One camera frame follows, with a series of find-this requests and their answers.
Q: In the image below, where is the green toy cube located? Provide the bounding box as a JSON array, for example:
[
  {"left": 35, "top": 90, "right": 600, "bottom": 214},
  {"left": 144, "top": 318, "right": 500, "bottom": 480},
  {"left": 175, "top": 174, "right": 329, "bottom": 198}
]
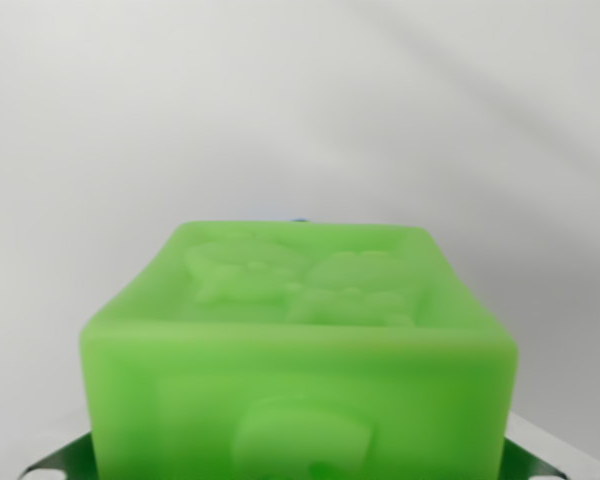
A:
[{"left": 77, "top": 220, "right": 520, "bottom": 480}]

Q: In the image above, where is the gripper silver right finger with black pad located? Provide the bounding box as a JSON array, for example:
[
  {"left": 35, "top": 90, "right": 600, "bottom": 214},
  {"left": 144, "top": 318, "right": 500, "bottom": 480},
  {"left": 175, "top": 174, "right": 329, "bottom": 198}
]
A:
[{"left": 499, "top": 412, "right": 600, "bottom": 480}]

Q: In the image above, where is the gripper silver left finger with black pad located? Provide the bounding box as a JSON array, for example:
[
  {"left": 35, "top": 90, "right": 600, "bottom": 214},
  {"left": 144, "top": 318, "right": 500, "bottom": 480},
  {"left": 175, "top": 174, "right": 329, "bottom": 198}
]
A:
[{"left": 0, "top": 414, "right": 99, "bottom": 480}]

